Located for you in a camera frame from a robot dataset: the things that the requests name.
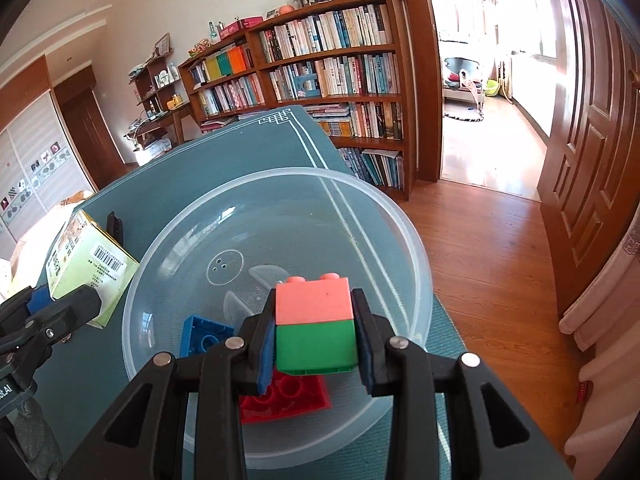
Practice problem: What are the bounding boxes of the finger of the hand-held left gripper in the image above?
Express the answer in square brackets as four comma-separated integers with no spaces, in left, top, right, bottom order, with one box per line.
[105,211,125,257]
[0,282,103,361]

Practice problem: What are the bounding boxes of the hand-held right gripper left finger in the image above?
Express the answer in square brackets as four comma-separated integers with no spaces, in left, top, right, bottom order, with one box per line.
[60,290,278,480]

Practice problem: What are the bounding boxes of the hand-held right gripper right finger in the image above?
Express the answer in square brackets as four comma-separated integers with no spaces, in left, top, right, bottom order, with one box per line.
[350,287,576,480]

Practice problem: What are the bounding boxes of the small printed cardboard box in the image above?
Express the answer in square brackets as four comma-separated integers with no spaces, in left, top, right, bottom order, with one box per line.
[46,210,141,330]

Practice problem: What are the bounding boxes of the pink building block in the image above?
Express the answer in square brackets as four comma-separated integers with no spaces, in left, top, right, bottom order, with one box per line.
[275,272,356,326]

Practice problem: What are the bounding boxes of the clear plastic bowl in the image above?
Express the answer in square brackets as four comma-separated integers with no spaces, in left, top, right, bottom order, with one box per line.
[121,166,433,470]

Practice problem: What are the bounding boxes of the teal cloth-covered desktop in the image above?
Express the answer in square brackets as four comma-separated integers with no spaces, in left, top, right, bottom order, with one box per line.
[30,105,468,480]

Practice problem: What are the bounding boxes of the red building block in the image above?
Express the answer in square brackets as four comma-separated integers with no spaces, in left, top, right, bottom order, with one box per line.
[239,370,333,425]

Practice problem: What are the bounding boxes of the person's grey clothing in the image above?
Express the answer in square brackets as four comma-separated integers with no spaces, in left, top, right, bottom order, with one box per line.
[10,400,63,480]

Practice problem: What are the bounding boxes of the blue building block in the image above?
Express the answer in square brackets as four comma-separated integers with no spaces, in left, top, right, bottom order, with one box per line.
[178,315,236,358]

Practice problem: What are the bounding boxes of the dark wooden door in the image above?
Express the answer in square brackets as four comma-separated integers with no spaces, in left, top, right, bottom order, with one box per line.
[54,65,126,191]

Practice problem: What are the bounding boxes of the wardrobe with sliding doors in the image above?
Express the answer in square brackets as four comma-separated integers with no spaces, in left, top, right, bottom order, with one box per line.
[0,55,98,256]

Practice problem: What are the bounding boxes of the wooden side desk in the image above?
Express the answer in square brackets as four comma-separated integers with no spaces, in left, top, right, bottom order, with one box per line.
[125,102,193,150]

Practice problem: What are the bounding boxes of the small wooden shelf unit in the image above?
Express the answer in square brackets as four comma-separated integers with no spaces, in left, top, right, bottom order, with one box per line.
[129,52,182,111]

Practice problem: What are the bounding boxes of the pink flat box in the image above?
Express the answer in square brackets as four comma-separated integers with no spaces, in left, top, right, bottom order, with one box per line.
[218,17,264,41]

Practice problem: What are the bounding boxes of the pink patterned cloth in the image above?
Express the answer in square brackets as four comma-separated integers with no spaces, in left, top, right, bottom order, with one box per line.
[557,230,640,461]

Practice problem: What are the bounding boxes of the wooden bookshelf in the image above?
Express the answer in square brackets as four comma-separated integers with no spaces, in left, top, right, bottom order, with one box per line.
[177,0,417,202]

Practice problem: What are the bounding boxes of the rows of books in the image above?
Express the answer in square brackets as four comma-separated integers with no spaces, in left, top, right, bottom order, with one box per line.
[190,4,403,188]

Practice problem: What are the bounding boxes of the brown panelled wooden door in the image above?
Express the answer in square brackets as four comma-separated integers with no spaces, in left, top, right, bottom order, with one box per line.
[537,0,640,318]

